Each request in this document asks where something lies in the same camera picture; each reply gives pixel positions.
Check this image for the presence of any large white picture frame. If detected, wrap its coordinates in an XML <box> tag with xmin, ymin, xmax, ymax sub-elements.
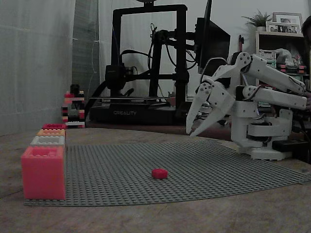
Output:
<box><xmin>272</xmin><ymin>12</ymin><xmax>303</xmax><ymax>25</ymax></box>

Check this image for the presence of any white curtain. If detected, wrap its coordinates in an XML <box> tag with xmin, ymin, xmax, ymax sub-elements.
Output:
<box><xmin>0</xmin><ymin>0</ymin><xmax>100</xmax><ymax>137</ymax></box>

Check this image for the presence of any orange Lego block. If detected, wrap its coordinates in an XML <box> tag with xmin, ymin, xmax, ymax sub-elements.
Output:
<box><xmin>35</xmin><ymin>129</ymin><xmax>66</xmax><ymax>137</ymax></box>

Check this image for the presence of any green potted plant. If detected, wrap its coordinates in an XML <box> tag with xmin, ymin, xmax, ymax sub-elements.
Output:
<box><xmin>242</xmin><ymin>9</ymin><xmax>272</xmax><ymax>32</ymax></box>

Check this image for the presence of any black computer monitor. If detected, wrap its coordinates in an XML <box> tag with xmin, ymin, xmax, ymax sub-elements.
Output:
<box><xmin>195</xmin><ymin>0</ymin><xmax>231</xmax><ymax>75</ymax></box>

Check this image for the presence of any grey studded baseplate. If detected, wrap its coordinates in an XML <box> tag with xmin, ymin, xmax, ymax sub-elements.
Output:
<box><xmin>23</xmin><ymin>139</ymin><xmax>311</xmax><ymax>207</ymax></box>

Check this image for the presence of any clear plastic bag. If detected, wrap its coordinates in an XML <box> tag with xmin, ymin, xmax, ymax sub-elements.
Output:
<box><xmin>274</xmin><ymin>48</ymin><xmax>296</xmax><ymax>64</ymax></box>

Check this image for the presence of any white hollow Lego block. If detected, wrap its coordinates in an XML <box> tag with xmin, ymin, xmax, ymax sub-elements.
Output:
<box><xmin>30</xmin><ymin>135</ymin><xmax>66</xmax><ymax>149</ymax></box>

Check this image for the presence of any pink hollow Lego block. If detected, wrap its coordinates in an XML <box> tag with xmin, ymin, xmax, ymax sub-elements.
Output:
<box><xmin>20</xmin><ymin>146</ymin><xmax>66</xmax><ymax>200</ymax></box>

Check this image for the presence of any small red brick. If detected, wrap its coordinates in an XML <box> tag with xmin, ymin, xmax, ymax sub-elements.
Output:
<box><xmin>151</xmin><ymin>168</ymin><xmax>169</xmax><ymax>180</ymax></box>

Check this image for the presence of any small white picture frame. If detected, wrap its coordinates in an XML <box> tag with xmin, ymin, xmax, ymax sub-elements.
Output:
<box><xmin>265</xmin><ymin>21</ymin><xmax>300</xmax><ymax>34</ymax></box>

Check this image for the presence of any red white brick tower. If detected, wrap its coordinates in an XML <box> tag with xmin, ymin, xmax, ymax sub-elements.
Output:
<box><xmin>61</xmin><ymin>84</ymin><xmax>86</xmax><ymax>129</ymax></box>

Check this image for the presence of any red hollow Lego block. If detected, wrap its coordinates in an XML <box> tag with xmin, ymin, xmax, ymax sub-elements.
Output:
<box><xmin>41</xmin><ymin>123</ymin><xmax>67</xmax><ymax>130</ymax></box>

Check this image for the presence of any wooden shelf unit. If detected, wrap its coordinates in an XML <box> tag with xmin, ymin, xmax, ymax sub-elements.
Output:
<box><xmin>255</xmin><ymin>31</ymin><xmax>311</xmax><ymax>110</ymax></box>

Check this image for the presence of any black Creality 3D printer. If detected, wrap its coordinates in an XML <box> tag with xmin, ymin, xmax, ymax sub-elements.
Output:
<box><xmin>86</xmin><ymin>3</ymin><xmax>195</xmax><ymax>126</ymax></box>

